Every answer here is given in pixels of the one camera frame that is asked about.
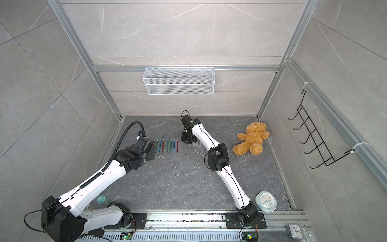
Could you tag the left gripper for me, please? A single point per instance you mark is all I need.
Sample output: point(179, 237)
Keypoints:
point(151, 156)

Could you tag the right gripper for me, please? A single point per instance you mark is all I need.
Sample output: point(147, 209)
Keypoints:
point(185, 140)

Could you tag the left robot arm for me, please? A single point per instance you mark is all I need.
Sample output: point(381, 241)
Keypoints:
point(64, 218)

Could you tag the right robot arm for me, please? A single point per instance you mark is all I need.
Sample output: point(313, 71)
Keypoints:
point(218, 161)

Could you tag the teal sand timer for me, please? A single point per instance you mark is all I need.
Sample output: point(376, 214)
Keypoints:
point(100, 199)

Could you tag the brown teddy bear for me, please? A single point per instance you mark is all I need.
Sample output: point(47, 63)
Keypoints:
point(252, 139)

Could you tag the white tape roll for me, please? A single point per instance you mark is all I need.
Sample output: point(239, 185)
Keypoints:
point(266, 201)

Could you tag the small white clock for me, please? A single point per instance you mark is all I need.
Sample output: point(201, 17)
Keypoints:
point(295, 232)

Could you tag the white wire mesh basket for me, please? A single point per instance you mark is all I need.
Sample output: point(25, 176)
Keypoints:
point(179, 80)

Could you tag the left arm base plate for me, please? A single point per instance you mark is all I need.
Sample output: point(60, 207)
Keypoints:
point(135, 221)

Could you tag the aluminium mounting rail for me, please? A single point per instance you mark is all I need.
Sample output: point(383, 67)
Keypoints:
point(206, 226)

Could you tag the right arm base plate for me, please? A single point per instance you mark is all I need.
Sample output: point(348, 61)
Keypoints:
point(236, 220)

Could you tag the black wire hook rack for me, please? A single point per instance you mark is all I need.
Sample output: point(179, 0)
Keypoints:
point(315, 136)

